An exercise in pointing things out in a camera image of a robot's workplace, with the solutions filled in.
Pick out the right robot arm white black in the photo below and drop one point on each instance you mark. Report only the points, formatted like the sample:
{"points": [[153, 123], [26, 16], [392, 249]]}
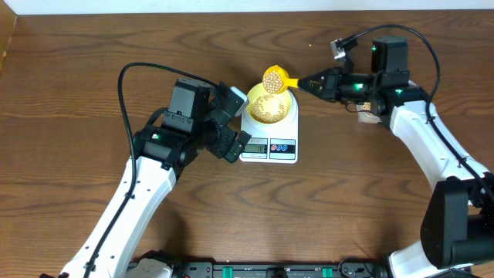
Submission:
{"points": [[457, 230]]}

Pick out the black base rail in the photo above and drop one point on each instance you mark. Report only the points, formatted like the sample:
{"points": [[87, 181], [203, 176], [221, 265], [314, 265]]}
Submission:
{"points": [[278, 270]]}

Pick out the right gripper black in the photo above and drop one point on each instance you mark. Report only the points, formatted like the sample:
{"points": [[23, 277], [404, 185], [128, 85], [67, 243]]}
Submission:
{"points": [[331, 78]]}

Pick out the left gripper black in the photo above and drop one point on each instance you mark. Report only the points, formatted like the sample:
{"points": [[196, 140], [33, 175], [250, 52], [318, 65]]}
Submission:
{"points": [[227, 135]]}

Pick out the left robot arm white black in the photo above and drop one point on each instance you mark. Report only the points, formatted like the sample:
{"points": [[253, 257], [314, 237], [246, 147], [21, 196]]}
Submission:
{"points": [[196, 118]]}

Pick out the white digital kitchen scale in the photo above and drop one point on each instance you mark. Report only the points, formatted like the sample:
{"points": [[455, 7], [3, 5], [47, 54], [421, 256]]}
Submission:
{"points": [[272, 143]]}

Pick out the yellow bowl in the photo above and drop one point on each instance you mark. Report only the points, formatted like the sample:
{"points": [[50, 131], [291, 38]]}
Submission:
{"points": [[268, 108]]}

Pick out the clear plastic container of soybeans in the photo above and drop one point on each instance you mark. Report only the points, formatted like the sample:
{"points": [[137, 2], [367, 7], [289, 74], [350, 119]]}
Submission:
{"points": [[368, 112]]}

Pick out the yellow measuring scoop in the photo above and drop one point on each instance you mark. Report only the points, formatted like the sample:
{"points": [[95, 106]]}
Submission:
{"points": [[276, 80]]}

